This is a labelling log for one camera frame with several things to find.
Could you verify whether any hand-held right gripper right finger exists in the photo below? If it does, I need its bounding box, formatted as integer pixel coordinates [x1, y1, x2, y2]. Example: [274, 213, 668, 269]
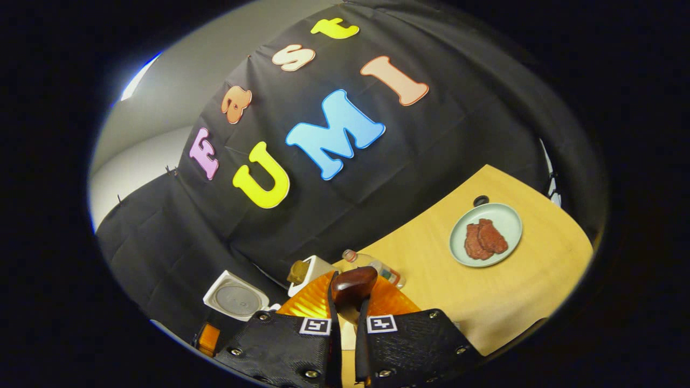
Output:
[353, 275, 483, 388]

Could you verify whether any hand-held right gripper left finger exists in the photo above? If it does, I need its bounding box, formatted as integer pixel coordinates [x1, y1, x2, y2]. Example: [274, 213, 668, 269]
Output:
[216, 269, 343, 388]

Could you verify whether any white rice cooker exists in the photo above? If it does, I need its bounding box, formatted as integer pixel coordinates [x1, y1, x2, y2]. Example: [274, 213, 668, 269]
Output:
[203, 270, 281, 322]

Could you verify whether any brown wooden spoon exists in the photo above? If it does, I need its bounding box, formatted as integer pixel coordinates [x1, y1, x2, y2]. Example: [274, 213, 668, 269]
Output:
[331, 266, 378, 324]

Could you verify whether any brown bread slice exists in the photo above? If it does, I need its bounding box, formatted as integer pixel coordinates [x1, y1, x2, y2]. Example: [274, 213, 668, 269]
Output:
[287, 260, 309, 285]

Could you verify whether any white toaster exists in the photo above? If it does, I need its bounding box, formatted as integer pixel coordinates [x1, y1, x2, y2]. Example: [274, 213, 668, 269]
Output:
[287, 255, 340, 297]

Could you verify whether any clear plastic bottle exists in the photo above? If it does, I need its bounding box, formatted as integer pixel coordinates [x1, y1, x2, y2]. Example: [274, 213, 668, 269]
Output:
[342, 249, 405, 289]

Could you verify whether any pale green plate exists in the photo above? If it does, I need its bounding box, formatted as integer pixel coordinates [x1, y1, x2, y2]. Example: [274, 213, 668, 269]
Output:
[449, 203, 523, 268]

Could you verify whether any black backdrop cloth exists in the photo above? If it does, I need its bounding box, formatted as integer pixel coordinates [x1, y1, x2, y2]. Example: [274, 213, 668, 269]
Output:
[96, 0, 607, 345]

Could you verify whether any small ceiling light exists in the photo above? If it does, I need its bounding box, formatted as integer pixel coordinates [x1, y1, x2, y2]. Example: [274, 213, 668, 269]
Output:
[120, 51, 162, 102]

